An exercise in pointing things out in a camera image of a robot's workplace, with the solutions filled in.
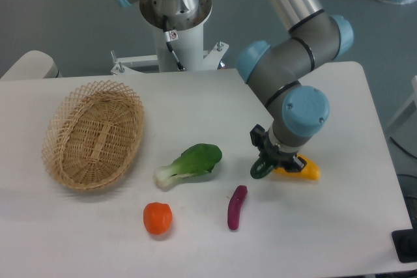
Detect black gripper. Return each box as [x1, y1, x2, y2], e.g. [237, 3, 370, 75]
[250, 124, 307, 173]

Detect dark green cucumber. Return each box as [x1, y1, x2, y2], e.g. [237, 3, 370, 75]
[250, 158, 274, 180]

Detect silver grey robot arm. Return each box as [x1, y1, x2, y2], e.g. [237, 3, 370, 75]
[116, 0, 354, 179]

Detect yellow bell pepper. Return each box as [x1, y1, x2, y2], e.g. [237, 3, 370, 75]
[272, 154, 321, 181]

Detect purple eggplant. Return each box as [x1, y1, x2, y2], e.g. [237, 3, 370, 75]
[227, 185, 248, 231]

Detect green bok choy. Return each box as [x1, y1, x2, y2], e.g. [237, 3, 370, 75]
[153, 143, 223, 189]

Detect orange bell pepper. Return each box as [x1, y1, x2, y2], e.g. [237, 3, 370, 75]
[143, 202, 173, 235]

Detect white furniture leg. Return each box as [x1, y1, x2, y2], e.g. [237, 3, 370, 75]
[384, 76, 416, 137]

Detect woven wicker basket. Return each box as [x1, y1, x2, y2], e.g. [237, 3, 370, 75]
[42, 80, 145, 191]

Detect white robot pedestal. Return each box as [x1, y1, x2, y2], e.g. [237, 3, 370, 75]
[111, 0, 229, 75]

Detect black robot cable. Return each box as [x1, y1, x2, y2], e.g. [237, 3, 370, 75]
[162, 14, 186, 72]

